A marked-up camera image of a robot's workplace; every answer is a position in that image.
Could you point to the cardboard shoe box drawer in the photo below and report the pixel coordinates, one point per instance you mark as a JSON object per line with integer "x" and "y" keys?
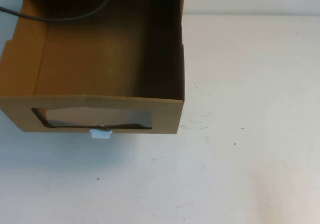
{"x": 20, "y": 114}

